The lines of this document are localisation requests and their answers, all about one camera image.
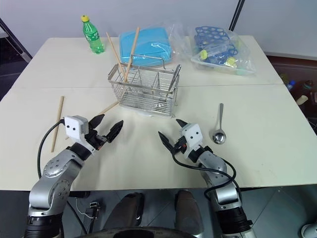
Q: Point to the clear plastic bag with racks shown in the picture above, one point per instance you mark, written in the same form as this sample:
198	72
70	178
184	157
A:
245	57

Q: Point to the black metal pole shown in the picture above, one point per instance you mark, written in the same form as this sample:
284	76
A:
236	15

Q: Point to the wooden chopstick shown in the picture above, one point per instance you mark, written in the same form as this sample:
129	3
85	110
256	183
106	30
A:
114	52
111	106
58	121
133	47

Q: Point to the stainless steel spoon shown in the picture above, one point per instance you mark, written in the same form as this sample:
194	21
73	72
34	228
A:
219	137

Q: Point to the dark bottle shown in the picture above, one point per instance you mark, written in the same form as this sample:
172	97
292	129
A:
308	86

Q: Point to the white rounded object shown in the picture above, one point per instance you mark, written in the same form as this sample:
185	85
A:
309	231

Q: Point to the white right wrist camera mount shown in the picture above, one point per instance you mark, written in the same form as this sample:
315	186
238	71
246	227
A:
193	135

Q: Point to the blue test tube rack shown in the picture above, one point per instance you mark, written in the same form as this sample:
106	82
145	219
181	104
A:
210	33

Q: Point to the bottle with blue cap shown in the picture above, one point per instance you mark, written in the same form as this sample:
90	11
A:
291	84

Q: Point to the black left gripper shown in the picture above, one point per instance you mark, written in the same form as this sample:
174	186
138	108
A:
97	140

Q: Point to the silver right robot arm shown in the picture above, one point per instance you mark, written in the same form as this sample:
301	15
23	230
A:
218	168

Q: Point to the blue plastic lidded box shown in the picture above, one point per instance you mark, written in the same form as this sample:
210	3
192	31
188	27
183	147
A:
148	42

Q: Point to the black metal frame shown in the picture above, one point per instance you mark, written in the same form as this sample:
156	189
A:
15	39

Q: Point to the dark curved base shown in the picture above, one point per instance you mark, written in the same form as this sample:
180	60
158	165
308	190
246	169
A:
148	234

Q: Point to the green plastic soda bottle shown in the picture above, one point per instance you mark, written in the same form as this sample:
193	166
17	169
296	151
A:
94	37

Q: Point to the empty clear plastic bag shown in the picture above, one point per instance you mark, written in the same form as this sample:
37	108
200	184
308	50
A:
178	37

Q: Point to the clear tube with yellow cap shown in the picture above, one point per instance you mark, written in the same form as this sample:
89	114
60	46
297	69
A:
231	62
213	50

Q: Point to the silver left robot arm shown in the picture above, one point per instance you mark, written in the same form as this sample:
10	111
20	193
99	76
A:
57	173

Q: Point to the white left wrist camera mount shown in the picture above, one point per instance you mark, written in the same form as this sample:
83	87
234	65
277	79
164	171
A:
73	127

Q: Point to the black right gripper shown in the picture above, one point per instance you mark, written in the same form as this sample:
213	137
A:
179	146

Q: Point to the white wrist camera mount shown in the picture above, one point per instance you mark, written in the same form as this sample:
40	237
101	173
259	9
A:
73	127
193	135

